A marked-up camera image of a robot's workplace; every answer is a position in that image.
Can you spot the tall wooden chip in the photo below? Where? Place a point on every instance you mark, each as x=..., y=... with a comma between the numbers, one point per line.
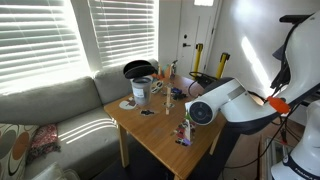
x=168, y=99

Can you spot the yellow stanchion post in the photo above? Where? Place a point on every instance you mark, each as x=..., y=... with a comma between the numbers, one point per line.
x=199, y=48
x=223, y=59

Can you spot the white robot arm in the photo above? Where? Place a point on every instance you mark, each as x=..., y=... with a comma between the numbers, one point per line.
x=249, y=105

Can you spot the red patterned cloth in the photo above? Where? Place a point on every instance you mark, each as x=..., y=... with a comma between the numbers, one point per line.
x=44, y=141

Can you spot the lower yellow stanchion post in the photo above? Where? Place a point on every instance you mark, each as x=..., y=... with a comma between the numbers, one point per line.
x=223, y=59

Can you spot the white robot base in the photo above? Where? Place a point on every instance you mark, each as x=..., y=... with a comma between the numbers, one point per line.
x=303, y=162

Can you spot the grey sofa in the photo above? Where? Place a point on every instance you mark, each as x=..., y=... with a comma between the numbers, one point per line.
x=88, y=136

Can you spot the upper yellow stanchion post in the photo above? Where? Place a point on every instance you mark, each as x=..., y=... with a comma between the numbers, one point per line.
x=199, y=48

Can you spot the wooden side table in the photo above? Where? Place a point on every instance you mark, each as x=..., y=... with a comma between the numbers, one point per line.
x=155, y=133

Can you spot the white door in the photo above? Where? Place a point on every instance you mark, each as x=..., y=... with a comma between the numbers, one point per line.
x=198, y=19

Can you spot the black cap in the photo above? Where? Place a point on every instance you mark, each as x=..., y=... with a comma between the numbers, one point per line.
x=138, y=68

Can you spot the patterned cushion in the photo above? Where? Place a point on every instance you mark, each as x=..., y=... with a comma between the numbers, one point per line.
x=15, y=141

